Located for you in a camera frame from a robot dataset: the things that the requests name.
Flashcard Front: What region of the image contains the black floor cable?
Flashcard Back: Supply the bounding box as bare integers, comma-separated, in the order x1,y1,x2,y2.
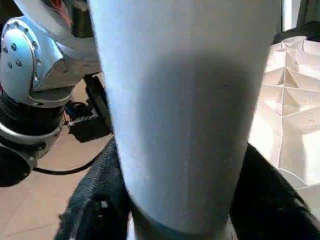
32,155,103,176

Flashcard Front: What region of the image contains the white plastic table top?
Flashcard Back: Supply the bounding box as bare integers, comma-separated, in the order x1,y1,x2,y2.
247,36,320,221

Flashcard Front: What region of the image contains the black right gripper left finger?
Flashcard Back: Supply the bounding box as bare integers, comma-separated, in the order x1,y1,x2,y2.
54,137,133,240

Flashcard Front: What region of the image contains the white plastic table leg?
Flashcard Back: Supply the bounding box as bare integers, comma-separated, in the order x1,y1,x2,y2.
87,0,284,240

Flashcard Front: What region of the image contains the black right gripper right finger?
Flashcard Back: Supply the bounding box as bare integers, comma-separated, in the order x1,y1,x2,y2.
230,142,320,240

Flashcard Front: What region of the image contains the black floor device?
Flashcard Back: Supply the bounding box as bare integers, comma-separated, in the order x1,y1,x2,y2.
65,100,114,145

